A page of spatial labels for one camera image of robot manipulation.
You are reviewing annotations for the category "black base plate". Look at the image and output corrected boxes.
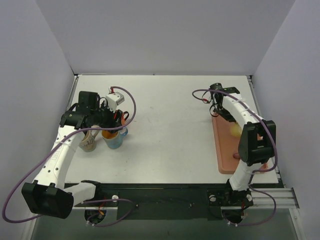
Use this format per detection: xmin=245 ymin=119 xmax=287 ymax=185
xmin=72 ymin=182 xmax=253 ymax=221

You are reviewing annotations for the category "pink mug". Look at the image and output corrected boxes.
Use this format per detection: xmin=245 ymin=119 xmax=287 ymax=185
xmin=232 ymin=152 xmax=241 ymax=160

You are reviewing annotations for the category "blue mug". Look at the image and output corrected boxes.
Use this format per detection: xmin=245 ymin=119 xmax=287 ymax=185
xmin=101 ymin=127 xmax=129 ymax=149

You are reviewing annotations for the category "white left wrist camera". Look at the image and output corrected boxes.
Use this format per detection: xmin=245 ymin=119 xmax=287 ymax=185
xmin=105 ymin=92 xmax=125 ymax=112

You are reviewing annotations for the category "yellow mug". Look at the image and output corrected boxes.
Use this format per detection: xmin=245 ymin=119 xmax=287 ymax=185
xmin=229 ymin=122 xmax=242 ymax=138

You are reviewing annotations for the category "aluminium rail frame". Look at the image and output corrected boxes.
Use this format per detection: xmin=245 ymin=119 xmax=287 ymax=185
xmin=21 ymin=74 xmax=301 ymax=240

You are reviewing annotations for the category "orange mug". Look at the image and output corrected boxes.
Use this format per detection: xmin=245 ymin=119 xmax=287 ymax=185
xmin=114 ymin=110 xmax=130 ymax=127

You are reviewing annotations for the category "beige patterned mug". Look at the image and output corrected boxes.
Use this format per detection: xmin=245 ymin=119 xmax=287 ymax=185
xmin=78 ymin=130 xmax=100 ymax=153

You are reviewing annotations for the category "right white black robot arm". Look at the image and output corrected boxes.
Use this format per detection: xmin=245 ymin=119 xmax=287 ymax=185
xmin=209 ymin=83 xmax=277 ymax=205

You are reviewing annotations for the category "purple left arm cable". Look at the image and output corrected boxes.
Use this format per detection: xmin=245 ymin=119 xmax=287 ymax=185
xmin=1 ymin=86 xmax=137 ymax=228

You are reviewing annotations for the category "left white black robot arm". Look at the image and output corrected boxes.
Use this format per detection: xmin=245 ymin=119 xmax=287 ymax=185
xmin=21 ymin=91 xmax=125 ymax=219

